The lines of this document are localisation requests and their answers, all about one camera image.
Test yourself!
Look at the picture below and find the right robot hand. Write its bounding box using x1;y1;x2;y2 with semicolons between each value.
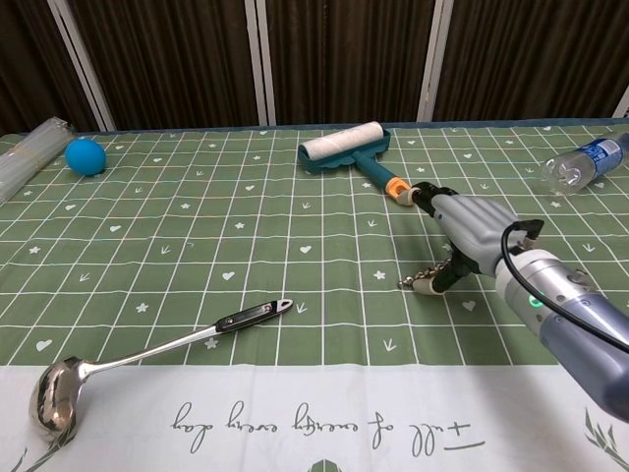
396;180;544;296

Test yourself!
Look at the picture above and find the metal bead chain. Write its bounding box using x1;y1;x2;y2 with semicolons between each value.
396;257;456;291

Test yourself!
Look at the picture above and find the clear plastic water bottle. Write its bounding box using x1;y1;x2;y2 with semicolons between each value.
541;131;629;196

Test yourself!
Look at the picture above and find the teal lint roller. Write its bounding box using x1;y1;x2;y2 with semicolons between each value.
297;120;409;201

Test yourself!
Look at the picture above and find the green checked tablecloth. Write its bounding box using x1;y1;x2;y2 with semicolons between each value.
0;117;629;472

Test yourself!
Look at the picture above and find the blue ball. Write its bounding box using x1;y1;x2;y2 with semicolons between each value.
64;138;108;176

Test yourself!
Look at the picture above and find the bundle of clear plastic tubes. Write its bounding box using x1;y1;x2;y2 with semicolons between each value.
0;116;75;203

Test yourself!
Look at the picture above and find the stainless steel ladle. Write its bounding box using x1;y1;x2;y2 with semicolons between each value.
28;297;295;443

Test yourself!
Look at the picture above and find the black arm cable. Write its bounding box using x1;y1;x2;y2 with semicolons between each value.
499;218;629;353

